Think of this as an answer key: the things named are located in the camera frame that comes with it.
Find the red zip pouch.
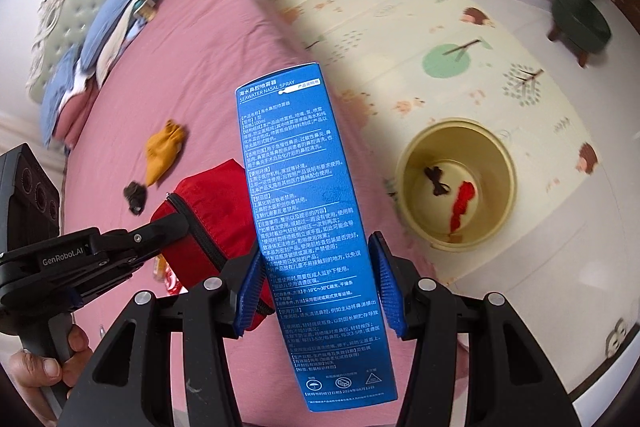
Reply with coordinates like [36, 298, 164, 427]
[152, 159, 274, 338]

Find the blue nasal spray box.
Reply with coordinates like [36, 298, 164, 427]
[236, 63, 398, 412]

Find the red knotted cloth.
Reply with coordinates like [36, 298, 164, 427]
[449, 181, 476, 235]

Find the dark brown strap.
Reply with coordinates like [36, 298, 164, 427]
[423, 166, 452, 197]

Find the gold round trash bin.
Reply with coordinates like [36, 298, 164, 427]
[395, 119, 518, 253]

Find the person's left hand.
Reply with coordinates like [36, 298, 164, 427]
[6, 325, 93, 426]

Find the red white snack wrapper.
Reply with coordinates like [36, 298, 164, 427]
[153, 255, 186, 296]

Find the small black sock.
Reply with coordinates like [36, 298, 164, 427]
[122, 181, 148, 216]

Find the mustard yellow sock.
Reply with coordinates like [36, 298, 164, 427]
[144, 119, 186, 186]

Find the pink folded blanket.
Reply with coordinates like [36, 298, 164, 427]
[52, 78, 99, 150]

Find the pink bed sheet mattress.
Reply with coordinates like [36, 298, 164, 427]
[62, 0, 452, 427]

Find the blue pillow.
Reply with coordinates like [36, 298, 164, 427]
[79, 0, 131, 72]

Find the dark green round stool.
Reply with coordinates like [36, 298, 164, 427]
[547, 0, 612, 68]

